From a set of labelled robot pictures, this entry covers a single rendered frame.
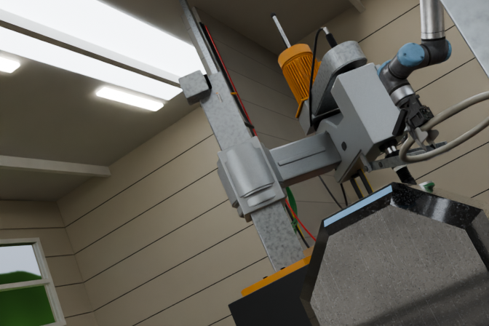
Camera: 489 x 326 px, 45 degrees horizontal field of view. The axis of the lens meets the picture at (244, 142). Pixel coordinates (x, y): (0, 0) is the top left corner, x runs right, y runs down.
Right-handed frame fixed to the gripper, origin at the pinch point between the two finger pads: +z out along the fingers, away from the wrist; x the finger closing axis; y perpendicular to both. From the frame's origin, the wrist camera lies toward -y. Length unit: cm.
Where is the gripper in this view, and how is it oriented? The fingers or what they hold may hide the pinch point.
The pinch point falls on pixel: (428, 148)
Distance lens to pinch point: 234.5
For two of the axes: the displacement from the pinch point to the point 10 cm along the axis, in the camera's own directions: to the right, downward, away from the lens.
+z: 3.9, 8.5, -3.4
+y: 4.9, -5.1, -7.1
